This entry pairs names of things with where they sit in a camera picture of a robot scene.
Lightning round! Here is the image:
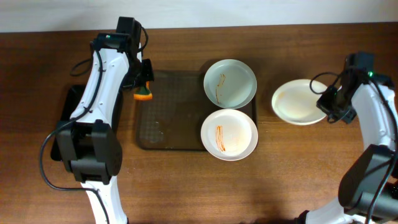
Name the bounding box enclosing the orange green scrub sponge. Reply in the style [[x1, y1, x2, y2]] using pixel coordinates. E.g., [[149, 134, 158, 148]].
[[133, 82, 153, 101]]

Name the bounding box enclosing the white plate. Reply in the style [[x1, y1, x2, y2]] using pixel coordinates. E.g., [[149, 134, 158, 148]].
[[203, 59, 257, 109], [271, 79, 326, 126], [200, 109, 259, 161]]

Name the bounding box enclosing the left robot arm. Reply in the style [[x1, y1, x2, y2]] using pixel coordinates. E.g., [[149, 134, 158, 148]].
[[55, 33, 154, 223]]

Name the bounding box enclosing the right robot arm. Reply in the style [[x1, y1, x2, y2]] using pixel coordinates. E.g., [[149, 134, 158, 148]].
[[294, 75, 397, 223]]

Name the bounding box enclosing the brown serving tray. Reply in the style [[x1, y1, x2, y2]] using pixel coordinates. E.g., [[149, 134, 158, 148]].
[[136, 70, 258, 152]]

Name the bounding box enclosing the small black tray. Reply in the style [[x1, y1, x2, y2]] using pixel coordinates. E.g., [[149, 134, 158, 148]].
[[50, 85, 123, 161]]

